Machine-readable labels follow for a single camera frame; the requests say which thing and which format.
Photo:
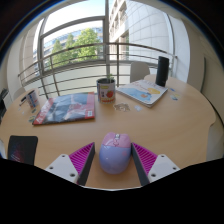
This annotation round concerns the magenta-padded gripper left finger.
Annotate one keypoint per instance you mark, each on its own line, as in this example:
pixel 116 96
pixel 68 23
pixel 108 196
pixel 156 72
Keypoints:
pixel 65 166

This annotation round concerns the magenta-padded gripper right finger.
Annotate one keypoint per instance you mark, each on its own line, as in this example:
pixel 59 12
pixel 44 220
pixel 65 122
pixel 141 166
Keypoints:
pixel 160 166

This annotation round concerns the pink and lilac computer mouse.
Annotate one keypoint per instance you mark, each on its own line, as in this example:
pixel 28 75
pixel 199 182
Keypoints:
pixel 115 155

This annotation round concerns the black mouse pad swirl print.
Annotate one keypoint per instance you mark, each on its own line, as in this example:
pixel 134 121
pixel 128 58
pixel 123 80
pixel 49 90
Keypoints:
pixel 22 149

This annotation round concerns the red cover magazine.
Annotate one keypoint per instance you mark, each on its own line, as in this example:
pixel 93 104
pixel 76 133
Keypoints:
pixel 66 108

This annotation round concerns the flat cartoon sticker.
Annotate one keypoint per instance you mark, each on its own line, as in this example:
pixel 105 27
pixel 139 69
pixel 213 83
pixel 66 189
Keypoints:
pixel 122 107

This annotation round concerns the white printed mug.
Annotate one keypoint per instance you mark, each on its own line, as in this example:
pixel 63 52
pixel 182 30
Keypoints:
pixel 33 99

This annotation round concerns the light blue picture book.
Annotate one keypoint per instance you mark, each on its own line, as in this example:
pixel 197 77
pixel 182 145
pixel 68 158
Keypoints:
pixel 143 91

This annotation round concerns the printed plant pot can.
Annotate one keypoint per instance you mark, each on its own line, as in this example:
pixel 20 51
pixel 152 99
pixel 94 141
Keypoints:
pixel 106 91

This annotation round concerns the white chair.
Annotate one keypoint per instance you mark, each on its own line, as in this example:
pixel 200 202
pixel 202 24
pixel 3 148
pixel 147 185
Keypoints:
pixel 139 71
pixel 19 93

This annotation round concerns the black office printer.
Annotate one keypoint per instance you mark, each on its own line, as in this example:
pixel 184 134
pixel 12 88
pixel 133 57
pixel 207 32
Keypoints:
pixel 2 101

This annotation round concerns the black cylinder speaker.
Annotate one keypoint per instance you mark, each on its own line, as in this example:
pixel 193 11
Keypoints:
pixel 162 70

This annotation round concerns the metal balcony railing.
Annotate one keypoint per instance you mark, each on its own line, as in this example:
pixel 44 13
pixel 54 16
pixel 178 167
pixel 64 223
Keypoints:
pixel 83 60

